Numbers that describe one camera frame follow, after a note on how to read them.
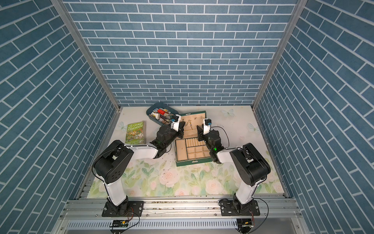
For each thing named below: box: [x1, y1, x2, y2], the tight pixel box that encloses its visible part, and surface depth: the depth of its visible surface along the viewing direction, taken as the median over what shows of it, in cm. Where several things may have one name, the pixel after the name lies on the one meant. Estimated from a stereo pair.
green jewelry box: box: [174, 110, 213, 168], surface depth 93 cm
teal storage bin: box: [146, 102, 180, 126], surface depth 115 cm
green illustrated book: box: [124, 120, 146, 145], surface depth 104 cm
